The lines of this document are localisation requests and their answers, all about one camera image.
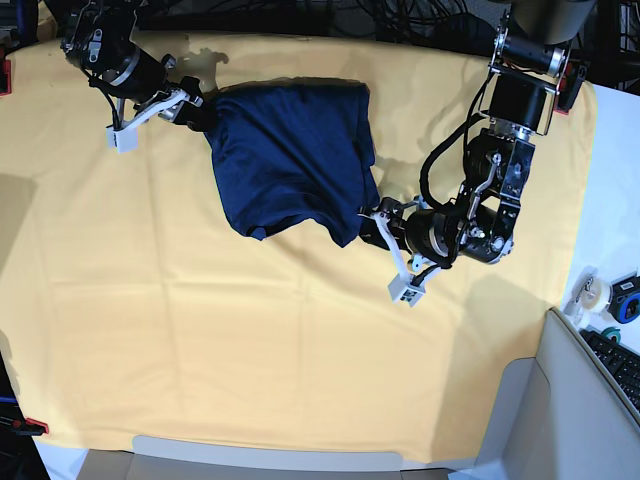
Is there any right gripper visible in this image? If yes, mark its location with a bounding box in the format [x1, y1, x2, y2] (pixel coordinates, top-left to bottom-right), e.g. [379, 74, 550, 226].
[117, 76, 218, 133]

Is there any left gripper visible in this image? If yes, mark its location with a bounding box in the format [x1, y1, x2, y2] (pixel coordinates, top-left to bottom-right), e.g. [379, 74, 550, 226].
[358, 197, 430, 273]

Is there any blue long-sleeve shirt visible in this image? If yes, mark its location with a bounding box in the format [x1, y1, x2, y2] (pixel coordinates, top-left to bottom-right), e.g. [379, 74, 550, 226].
[205, 82, 380, 247]

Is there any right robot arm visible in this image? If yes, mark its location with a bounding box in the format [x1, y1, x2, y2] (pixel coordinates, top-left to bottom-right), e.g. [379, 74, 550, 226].
[61, 1, 215, 136]

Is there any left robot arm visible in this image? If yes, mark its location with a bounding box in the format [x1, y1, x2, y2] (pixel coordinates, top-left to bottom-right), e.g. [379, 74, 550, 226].
[360, 1, 594, 280]

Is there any yellow table cloth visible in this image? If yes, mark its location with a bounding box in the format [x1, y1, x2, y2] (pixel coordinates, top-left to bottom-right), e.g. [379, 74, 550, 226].
[1, 41, 597, 463]

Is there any red clamp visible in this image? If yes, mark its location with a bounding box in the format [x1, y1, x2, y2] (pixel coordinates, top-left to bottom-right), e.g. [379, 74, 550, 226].
[554, 61, 590, 115]
[0, 46, 12, 96]
[1, 416, 49, 437]

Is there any clear tape roll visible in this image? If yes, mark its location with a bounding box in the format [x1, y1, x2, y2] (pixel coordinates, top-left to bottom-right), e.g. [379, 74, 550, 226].
[563, 268, 613, 322]

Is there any red clamp upper right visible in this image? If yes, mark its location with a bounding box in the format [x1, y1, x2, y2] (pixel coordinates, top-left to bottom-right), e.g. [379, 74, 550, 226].
[554, 61, 590, 115]

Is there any green tape roll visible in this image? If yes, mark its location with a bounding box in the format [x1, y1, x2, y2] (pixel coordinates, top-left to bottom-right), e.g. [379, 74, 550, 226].
[601, 327, 621, 344]

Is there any blue tape measure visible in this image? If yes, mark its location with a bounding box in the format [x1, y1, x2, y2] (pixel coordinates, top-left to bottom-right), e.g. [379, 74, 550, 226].
[608, 274, 640, 324]

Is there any white partition panel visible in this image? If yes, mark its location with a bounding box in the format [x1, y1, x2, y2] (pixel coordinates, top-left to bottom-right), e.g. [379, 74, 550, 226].
[468, 309, 639, 479]

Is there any black keyboard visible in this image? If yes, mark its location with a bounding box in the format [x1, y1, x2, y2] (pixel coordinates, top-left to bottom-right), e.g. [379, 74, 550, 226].
[580, 330, 640, 410]

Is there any red clamp lower left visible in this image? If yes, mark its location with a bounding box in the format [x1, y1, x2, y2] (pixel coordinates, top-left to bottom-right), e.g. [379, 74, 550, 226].
[1, 416, 49, 437]

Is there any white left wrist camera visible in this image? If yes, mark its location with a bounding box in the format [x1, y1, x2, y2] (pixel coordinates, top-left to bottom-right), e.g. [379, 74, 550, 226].
[388, 274, 425, 307]

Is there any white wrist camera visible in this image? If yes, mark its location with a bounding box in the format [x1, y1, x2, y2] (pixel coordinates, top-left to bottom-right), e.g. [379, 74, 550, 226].
[388, 274, 425, 307]
[106, 126, 138, 154]

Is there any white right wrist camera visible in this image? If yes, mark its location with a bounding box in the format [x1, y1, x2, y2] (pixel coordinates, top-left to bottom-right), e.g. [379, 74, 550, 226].
[106, 126, 138, 154]

